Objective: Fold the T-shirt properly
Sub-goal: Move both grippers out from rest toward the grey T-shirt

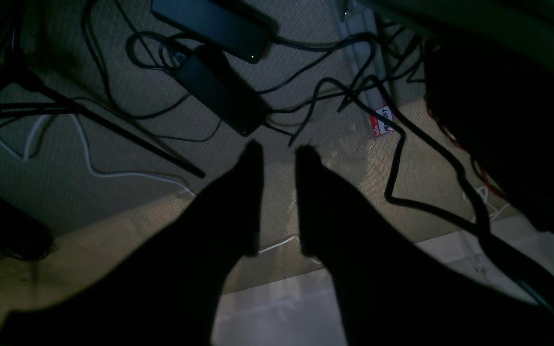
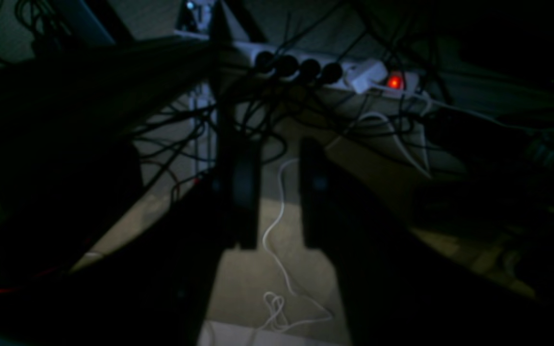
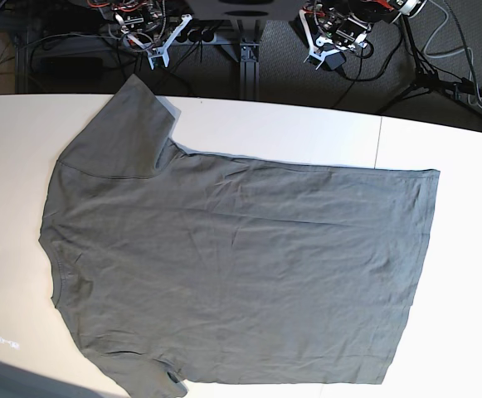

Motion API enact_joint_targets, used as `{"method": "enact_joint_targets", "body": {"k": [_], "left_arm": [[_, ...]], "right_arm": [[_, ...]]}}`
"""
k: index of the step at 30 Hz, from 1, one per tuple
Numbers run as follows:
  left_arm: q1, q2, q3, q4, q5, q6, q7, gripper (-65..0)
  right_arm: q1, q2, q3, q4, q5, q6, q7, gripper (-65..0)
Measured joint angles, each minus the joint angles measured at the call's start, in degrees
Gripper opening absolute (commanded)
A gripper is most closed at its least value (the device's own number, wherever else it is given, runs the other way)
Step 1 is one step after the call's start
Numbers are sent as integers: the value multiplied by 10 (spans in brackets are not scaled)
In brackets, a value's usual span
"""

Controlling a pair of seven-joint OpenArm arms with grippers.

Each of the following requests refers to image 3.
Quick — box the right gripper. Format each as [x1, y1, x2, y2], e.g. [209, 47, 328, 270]
[118, 12, 192, 58]

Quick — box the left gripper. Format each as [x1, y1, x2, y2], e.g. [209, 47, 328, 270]
[298, 10, 372, 56]

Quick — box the grey T-shirt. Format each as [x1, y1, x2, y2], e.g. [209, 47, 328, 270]
[39, 76, 440, 397]

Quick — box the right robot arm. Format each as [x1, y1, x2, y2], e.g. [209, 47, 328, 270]
[86, 1, 192, 66]

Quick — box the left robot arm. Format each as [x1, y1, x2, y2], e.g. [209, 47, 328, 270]
[298, 0, 426, 61]

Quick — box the black power adapter brick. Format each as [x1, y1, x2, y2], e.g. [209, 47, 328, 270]
[325, 51, 347, 71]

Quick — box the black power strip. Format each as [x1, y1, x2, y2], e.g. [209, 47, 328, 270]
[173, 29, 217, 46]

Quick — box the black tripod stand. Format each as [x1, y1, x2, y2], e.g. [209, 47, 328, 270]
[376, 15, 482, 121]

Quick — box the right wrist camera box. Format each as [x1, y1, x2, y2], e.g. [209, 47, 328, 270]
[148, 52, 170, 70]

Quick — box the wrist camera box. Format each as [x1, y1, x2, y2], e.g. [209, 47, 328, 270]
[148, 52, 170, 70]
[304, 51, 327, 70]

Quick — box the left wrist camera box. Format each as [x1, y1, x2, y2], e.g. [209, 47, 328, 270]
[304, 51, 327, 70]

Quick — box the aluminium frame post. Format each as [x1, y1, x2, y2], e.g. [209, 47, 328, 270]
[235, 19, 265, 101]

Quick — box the grey cable on floor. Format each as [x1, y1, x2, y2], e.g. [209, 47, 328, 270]
[425, 0, 482, 111]

